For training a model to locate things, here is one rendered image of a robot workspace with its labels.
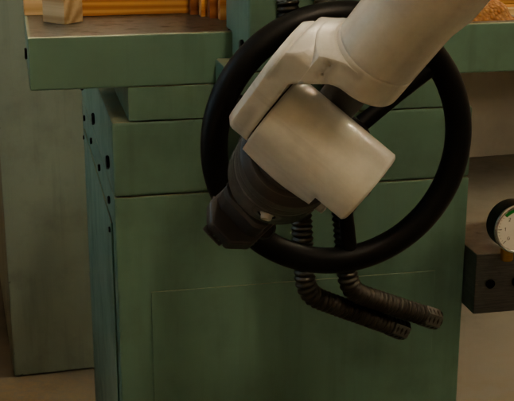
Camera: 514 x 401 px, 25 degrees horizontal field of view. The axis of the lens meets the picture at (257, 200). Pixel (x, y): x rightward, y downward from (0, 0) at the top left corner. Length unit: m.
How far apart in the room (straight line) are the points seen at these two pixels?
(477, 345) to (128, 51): 1.59
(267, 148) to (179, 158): 0.48
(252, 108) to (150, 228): 0.53
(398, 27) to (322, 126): 0.12
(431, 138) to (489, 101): 2.90
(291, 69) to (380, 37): 0.08
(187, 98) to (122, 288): 0.24
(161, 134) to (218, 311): 0.23
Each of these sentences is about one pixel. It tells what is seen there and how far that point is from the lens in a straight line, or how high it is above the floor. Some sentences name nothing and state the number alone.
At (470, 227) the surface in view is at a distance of 1.55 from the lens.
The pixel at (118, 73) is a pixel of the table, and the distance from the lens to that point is 1.32.
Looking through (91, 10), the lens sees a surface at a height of 0.91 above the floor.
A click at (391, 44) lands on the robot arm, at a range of 0.80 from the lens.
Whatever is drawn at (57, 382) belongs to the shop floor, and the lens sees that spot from 2.55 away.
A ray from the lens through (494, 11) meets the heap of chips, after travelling 1.45.
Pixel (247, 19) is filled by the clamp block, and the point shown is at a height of 0.93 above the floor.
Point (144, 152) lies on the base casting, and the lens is 1.35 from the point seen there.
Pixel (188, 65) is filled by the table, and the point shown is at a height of 0.86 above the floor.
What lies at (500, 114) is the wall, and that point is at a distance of 4.36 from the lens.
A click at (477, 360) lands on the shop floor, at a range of 2.66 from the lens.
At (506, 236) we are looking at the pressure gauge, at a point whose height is 0.65.
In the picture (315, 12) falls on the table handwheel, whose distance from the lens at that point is 1.16.
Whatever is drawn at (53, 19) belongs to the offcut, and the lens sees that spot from 1.41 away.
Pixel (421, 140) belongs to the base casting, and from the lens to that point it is 1.42.
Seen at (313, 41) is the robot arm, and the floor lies 0.97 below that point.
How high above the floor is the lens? 1.10
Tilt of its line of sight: 17 degrees down
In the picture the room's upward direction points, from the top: straight up
